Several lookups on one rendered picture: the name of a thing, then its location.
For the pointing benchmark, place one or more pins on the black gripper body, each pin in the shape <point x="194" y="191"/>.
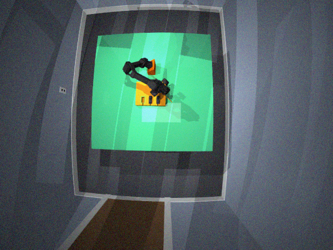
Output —
<point x="154" y="93"/>

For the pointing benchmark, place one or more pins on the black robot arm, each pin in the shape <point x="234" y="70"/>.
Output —
<point x="154" y="84"/>

